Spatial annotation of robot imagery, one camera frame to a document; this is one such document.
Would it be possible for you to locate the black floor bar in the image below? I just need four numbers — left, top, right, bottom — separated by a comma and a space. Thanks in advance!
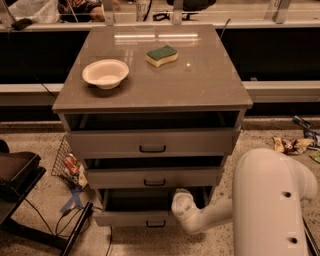
59, 202, 93, 256
303, 221, 320, 256

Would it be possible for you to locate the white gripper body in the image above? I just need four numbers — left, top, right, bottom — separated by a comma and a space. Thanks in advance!
171, 189, 200, 234

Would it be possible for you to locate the snack wrapper on floor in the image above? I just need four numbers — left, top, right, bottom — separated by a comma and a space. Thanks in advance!
273, 137, 313, 155

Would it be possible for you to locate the white paper bowl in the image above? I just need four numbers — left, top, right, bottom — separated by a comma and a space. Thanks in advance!
82, 59, 129, 90

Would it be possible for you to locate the black tray stand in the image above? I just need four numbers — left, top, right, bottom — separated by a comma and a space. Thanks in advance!
0, 140, 67, 253

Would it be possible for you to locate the blue snack bag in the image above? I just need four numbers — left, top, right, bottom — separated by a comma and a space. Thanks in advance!
292, 116, 320, 149

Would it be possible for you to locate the grey drawer cabinet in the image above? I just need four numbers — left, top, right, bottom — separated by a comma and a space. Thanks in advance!
52, 23, 254, 214

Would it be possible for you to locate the black floor bar right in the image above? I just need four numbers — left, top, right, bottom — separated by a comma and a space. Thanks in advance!
303, 221, 320, 256

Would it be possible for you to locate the white plastic bag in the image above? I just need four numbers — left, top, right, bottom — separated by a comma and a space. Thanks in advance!
9, 0, 60, 24

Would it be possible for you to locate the wire mesh basket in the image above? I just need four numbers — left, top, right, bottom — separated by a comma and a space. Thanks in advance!
51, 138, 87, 191

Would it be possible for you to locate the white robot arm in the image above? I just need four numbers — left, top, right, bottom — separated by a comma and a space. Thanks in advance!
171, 148, 318, 256

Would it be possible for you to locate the white paper cup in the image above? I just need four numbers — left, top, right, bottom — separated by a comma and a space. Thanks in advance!
136, 0, 152, 22

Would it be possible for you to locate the green packet on floor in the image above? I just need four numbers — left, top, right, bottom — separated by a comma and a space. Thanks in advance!
309, 151, 320, 164

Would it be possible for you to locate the green yellow sponge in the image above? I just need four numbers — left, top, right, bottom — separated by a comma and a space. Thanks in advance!
145, 45, 178, 67

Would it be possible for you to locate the black floor bar left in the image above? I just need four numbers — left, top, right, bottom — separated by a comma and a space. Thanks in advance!
59, 202, 93, 256

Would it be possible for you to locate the black cable on floor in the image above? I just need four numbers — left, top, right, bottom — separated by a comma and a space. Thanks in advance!
23, 196, 115, 256

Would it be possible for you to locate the red soda can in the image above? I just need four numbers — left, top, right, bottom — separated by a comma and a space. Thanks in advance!
64, 156, 79, 175

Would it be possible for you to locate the seated person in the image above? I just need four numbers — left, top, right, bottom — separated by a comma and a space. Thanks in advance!
57, 0, 105, 22

